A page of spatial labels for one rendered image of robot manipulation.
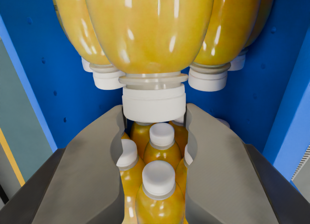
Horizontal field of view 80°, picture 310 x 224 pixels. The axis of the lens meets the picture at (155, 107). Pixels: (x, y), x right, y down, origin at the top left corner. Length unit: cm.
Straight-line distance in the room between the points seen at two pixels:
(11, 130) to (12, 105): 28
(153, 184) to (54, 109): 16
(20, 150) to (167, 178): 205
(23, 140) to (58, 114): 183
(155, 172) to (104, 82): 12
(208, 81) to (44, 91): 19
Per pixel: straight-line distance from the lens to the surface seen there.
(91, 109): 33
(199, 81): 19
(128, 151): 26
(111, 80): 19
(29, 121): 192
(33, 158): 223
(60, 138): 28
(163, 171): 23
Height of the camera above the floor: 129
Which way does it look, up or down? 58 degrees down
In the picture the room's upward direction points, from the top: 180 degrees counter-clockwise
